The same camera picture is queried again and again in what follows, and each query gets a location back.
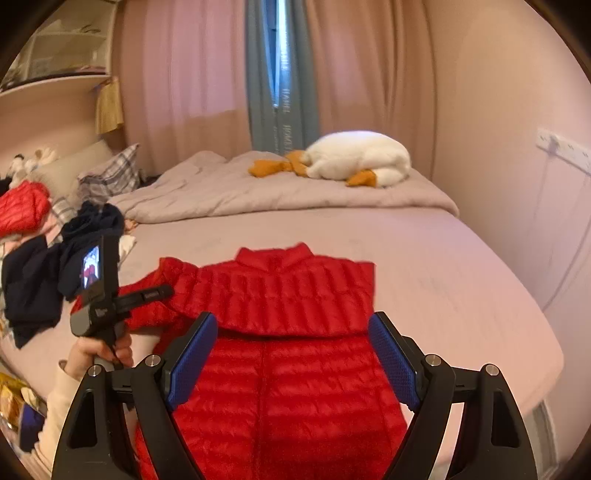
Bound white wall shelf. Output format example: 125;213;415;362
0;0;122;99

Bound blue curtain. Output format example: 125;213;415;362
244;0;321;155

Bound pink curtain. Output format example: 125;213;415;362
115;0;254;175
305;0;438;182

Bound beige pillow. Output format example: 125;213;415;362
31;140;116;197

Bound bed with pink sheet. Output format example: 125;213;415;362
0;150;565;469

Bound person's left forearm white sleeve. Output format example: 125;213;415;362
33;359;93;474

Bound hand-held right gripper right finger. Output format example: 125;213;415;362
368;311;540;480

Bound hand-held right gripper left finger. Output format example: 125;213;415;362
51;311;219;480

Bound red down jacket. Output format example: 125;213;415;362
71;243;409;480

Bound yellow hanging cloth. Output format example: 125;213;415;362
94;79;125;136

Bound white goose plush toy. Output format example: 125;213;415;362
248;130;413;189

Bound dark navy jacket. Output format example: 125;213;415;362
1;234;64;350

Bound plaid pillow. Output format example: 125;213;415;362
78;143;142;197

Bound red folded garment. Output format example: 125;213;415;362
0;181;52;239

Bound white power strip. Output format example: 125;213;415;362
536;128;591;176

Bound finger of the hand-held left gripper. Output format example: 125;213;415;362
115;285;175;320

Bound beige folded blanket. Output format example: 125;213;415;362
108;150;461;224

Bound person's left hand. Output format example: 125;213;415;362
68;330;136;382

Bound small plush toys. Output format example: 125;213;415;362
8;146;59;180

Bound yellow patterned bag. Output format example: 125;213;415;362
0;373;46;455

